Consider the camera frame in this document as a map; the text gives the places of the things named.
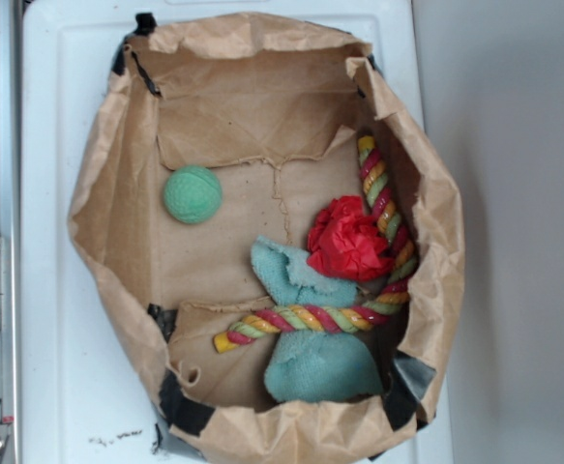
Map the red paper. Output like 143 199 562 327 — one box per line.
307 195 394 281

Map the brown paper lined box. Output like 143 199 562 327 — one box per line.
69 13 465 463

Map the green rubber ball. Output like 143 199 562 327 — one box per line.
163 165 223 224

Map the teal terry cloth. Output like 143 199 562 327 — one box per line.
251 236 384 403

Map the multicolour twisted rope toy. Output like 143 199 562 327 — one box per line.
213 135 419 353

